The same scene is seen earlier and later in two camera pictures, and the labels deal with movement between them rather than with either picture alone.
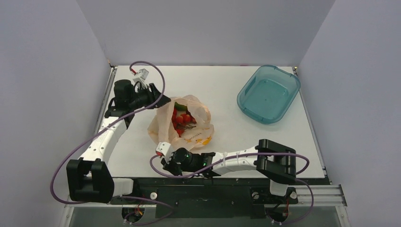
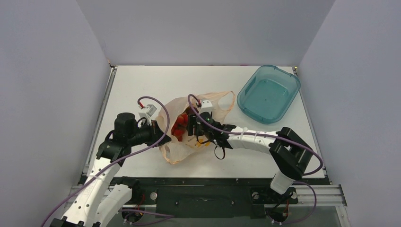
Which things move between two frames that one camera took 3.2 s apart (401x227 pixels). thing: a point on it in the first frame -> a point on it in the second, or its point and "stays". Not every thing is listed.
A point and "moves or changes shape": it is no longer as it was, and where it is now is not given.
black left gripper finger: [155, 94] -> [157, 133]
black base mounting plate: [215, 197] stays
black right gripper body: [170, 162] -> [194, 126]
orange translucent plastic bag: [161, 129] moves or changes shape
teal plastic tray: [268, 93] stays
